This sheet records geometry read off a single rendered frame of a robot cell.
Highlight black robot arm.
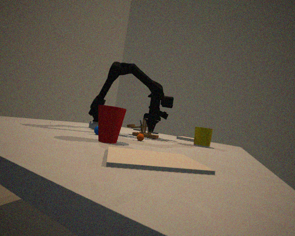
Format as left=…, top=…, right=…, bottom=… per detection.
left=89, top=61, right=174, bottom=122

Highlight beige flat board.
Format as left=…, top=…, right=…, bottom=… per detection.
left=106, top=147, right=215, bottom=175

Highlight orange ball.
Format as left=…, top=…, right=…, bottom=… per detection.
left=137, top=134, right=144, bottom=141

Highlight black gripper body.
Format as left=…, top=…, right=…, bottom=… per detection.
left=144, top=105, right=161, bottom=121

